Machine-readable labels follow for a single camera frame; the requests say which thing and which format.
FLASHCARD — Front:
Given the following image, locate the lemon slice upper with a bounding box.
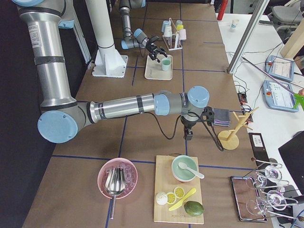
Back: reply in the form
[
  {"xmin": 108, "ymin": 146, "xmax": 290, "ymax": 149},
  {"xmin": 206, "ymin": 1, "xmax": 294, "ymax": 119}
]
[{"xmin": 173, "ymin": 186, "xmax": 185, "ymax": 199}]

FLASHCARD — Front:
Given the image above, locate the red fire extinguisher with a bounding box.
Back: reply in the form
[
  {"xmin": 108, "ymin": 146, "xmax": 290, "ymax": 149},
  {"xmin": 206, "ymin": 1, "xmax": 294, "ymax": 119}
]
[{"xmin": 217, "ymin": 0, "xmax": 229, "ymax": 21}]

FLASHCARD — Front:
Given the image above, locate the white wire cup rack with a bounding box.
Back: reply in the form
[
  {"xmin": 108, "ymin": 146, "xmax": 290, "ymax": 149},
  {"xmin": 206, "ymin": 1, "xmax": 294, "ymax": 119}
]
[{"xmin": 162, "ymin": 18, "xmax": 182, "ymax": 51}]

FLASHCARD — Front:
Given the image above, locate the pink cup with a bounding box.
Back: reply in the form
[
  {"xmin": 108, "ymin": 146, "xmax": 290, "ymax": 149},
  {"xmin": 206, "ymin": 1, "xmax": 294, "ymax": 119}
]
[{"xmin": 178, "ymin": 28, "xmax": 187, "ymax": 40}]

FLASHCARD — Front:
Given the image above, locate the light blue cup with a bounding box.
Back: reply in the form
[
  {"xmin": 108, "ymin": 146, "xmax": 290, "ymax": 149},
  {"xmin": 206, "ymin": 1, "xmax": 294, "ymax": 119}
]
[{"xmin": 161, "ymin": 20, "xmax": 171, "ymax": 33}]

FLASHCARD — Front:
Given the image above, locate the lemon slice lower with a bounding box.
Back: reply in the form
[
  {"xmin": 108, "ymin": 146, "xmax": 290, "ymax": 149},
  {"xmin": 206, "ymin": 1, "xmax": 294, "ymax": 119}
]
[{"xmin": 166, "ymin": 192, "xmax": 177, "ymax": 205}]

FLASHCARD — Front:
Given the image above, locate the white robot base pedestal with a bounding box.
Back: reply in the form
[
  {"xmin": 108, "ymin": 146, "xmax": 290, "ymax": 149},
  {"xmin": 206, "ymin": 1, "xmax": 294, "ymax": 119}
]
[{"xmin": 86, "ymin": 0, "xmax": 128, "ymax": 78}]

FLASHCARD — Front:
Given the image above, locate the aluminium frame post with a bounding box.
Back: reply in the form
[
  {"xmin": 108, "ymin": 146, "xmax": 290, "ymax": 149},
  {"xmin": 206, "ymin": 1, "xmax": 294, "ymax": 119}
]
[{"xmin": 227, "ymin": 0, "xmax": 269, "ymax": 74}]

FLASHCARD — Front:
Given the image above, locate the pink bowl with ice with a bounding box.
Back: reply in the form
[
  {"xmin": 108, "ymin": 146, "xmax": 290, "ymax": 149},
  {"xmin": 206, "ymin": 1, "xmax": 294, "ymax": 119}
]
[{"xmin": 97, "ymin": 158, "xmax": 138, "ymax": 199}]

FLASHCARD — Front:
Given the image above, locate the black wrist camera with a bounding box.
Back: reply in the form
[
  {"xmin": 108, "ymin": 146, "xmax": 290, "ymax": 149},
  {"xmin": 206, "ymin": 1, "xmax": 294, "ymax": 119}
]
[
  {"xmin": 150, "ymin": 36, "xmax": 159, "ymax": 43},
  {"xmin": 201, "ymin": 106, "xmax": 214, "ymax": 126}
]

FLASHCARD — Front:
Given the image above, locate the cream rabbit serving tray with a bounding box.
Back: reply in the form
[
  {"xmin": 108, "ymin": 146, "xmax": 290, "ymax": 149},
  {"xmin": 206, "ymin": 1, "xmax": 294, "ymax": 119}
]
[{"xmin": 144, "ymin": 55, "xmax": 173, "ymax": 80}]

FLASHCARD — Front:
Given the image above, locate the green avocado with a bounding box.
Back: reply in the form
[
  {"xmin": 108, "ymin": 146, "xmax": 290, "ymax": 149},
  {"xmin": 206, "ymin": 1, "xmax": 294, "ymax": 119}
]
[{"xmin": 184, "ymin": 201, "xmax": 205, "ymax": 217}]

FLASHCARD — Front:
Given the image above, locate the teach pendant near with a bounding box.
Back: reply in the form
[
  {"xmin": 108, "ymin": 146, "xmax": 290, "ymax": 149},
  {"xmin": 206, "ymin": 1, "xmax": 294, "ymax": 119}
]
[{"xmin": 263, "ymin": 80, "xmax": 299, "ymax": 113}]

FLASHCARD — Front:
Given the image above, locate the yellow plastic knife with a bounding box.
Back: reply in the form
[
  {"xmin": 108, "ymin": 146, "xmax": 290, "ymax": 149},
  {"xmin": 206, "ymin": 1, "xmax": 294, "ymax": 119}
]
[{"xmin": 168, "ymin": 188, "xmax": 197, "ymax": 211}]

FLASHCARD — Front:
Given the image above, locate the white paper cup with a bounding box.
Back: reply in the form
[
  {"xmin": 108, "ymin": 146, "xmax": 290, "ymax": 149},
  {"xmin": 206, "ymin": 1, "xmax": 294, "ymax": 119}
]
[{"xmin": 230, "ymin": 19, "xmax": 239, "ymax": 32}]

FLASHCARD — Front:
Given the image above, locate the white cup on rack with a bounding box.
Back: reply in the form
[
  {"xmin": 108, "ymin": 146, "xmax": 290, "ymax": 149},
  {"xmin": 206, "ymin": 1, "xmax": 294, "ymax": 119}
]
[{"xmin": 163, "ymin": 26, "xmax": 172, "ymax": 38}]

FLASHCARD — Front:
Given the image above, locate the green ceramic bowl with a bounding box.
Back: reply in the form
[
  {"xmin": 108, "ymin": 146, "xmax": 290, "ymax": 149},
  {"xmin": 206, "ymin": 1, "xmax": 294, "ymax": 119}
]
[{"xmin": 171, "ymin": 155, "xmax": 198, "ymax": 182}]

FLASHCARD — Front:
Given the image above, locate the teach pendant far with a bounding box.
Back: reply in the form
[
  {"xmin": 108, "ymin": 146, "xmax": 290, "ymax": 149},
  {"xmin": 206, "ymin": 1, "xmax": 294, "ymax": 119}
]
[{"xmin": 265, "ymin": 55, "xmax": 295, "ymax": 82}]

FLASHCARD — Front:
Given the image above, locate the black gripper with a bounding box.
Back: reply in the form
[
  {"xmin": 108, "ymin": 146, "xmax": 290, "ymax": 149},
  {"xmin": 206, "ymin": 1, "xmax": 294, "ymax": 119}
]
[
  {"xmin": 145, "ymin": 40, "xmax": 168, "ymax": 63},
  {"xmin": 181, "ymin": 112, "xmax": 201, "ymax": 141}
]

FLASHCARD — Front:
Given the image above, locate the black rectangular box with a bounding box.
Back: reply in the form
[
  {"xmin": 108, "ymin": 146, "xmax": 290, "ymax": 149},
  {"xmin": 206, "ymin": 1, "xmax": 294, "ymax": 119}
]
[{"xmin": 248, "ymin": 133, "xmax": 269, "ymax": 162}]

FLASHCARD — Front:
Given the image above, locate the bamboo cutting board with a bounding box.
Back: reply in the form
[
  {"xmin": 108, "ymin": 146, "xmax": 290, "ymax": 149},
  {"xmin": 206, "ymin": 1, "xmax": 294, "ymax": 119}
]
[{"xmin": 154, "ymin": 155, "xmax": 204, "ymax": 225}]

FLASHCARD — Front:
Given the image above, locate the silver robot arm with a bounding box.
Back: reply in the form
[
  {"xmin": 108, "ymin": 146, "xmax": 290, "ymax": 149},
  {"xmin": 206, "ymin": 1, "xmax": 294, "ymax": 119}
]
[
  {"xmin": 12, "ymin": 0, "xmax": 209, "ymax": 143},
  {"xmin": 119, "ymin": 0, "xmax": 168, "ymax": 63}
]

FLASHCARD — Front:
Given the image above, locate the dark metal tray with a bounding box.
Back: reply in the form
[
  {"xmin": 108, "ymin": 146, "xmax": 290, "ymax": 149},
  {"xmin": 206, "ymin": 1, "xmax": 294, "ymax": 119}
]
[{"xmin": 230, "ymin": 176, "xmax": 267, "ymax": 222}]

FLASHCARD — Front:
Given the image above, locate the wooden mug tree stand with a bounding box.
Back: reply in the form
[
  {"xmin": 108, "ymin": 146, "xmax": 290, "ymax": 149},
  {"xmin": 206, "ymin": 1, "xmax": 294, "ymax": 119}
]
[{"xmin": 218, "ymin": 107, "xmax": 259, "ymax": 150}]

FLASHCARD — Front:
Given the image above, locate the white plastic spoon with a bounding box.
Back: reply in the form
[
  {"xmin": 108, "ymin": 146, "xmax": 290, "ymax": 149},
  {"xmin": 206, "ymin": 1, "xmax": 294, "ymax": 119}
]
[{"xmin": 178, "ymin": 162, "xmax": 205, "ymax": 179}]

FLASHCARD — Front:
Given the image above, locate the teach pendant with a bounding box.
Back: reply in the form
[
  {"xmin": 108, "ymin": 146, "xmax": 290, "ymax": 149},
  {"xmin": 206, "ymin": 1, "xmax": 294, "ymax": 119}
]
[
  {"xmin": 265, "ymin": 55, "xmax": 295, "ymax": 82},
  {"xmin": 263, "ymin": 80, "xmax": 299, "ymax": 113}
]

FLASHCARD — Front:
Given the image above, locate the lemon slice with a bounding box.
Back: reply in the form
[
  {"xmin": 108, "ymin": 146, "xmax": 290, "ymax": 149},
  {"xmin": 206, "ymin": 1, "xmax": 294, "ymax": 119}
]
[
  {"xmin": 166, "ymin": 192, "xmax": 177, "ymax": 205},
  {"xmin": 173, "ymin": 186, "xmax": 185, "ymax": 199}
]

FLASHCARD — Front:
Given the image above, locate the mint green cup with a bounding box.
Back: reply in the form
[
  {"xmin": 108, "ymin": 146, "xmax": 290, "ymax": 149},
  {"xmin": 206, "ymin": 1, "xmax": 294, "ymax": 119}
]
[{"xmin": 161, "ymin": 57, "xmax": 171, "ymax": 71}]

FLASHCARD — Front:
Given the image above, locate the grey folded cloth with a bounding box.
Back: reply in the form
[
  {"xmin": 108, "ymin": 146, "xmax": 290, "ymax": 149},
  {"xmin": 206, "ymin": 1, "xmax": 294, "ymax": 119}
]
[{"xmin": 213, "ymin": 108, "xmax": 230, "ymax": 127}]

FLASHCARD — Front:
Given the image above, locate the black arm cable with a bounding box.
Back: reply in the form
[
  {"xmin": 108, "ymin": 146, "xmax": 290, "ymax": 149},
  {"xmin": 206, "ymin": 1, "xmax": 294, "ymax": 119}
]
[{"xmin": 114, "ymin": 111, "xmax": 225, "ymax": 152}]

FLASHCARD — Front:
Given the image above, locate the metal ice scoop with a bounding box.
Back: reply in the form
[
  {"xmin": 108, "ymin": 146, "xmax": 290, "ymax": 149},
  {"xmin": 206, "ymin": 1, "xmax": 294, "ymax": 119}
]
[{"xmin": 105, "ymin": 168, "xmax": 126, "ymax": 219}]

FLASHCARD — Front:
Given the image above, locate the wine glass rack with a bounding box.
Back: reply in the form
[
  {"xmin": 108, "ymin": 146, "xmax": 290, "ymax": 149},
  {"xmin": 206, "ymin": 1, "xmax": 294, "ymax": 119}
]
[{"xmin": 246, "ymin": 157, "xmax": 304, "ymax": 222}]

